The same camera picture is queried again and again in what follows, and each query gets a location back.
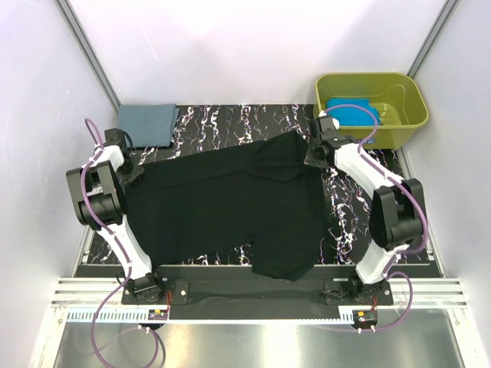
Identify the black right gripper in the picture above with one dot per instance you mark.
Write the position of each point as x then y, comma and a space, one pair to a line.
312, 160

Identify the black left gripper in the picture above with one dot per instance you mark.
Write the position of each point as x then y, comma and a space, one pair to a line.
133, 173

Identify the black t shirt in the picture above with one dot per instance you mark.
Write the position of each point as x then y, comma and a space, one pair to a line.
259, 194

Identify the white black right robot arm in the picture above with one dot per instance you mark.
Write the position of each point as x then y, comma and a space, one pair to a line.
397, 222

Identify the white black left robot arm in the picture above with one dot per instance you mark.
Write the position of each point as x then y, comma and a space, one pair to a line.
98, 198

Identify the blue t shirt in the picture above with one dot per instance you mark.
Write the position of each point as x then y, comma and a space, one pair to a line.
353, 112

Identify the folded grey t shirt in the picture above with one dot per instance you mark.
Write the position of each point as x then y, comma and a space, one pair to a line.
148, 125

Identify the olive green plastic tub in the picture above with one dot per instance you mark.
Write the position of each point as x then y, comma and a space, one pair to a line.
396, 97

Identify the silver aluminium frame rail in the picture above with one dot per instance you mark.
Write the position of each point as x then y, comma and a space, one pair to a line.
421, 293

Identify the white slotted cable duct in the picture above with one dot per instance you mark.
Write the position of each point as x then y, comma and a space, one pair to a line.
219, 315

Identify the left rear frame post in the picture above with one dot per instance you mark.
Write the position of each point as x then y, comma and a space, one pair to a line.
74, 25

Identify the frame post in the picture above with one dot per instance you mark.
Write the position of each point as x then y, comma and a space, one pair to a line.
441, 21
74, 25

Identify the right rear frame post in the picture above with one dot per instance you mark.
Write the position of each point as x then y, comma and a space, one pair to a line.
441, 21

